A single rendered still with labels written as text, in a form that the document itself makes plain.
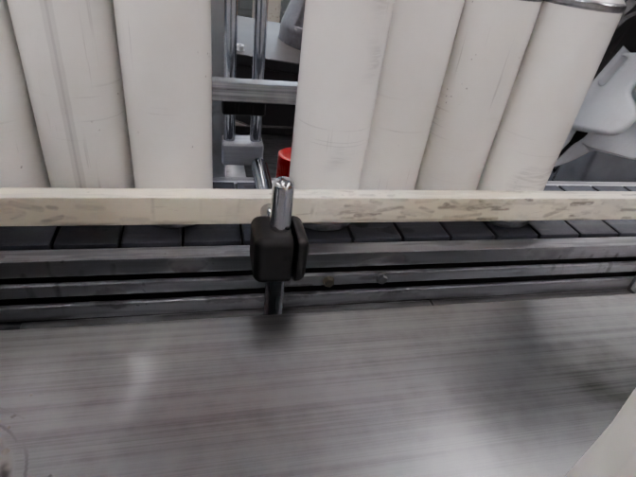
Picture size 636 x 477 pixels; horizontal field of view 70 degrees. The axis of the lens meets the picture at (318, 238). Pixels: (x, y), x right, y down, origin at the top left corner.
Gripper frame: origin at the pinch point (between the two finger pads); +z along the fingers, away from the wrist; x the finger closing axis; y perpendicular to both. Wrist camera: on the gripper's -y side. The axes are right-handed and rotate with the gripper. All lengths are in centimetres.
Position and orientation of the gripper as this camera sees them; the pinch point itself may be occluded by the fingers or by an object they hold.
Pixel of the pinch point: (554, 147)
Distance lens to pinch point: 42.4
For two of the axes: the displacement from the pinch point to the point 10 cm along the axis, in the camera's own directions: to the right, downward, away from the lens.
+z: -5.9, 7.2, 3.7
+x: 7.8, 3.9, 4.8
